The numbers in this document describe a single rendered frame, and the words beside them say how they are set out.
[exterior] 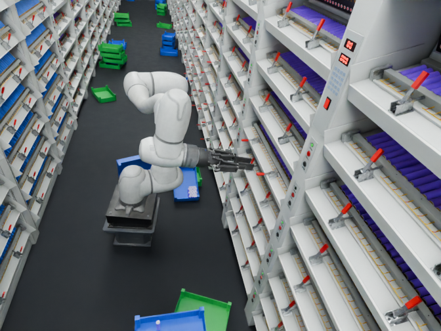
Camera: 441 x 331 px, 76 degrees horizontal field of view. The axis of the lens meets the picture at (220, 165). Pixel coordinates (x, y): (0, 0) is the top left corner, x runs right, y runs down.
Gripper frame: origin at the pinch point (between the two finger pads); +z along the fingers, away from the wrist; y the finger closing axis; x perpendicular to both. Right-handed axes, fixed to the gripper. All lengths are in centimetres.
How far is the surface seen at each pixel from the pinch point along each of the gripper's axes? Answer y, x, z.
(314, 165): 24.2, 20.1, 10.0
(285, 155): 5.5, 10.0, 12.4
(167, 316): 28, -70, -19
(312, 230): 29.0, -5.3, 21.3
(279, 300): 35, -45, 24
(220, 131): -99, -43, 24
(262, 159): -15.5, -7.7, 17.2
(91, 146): -156, -116, -74
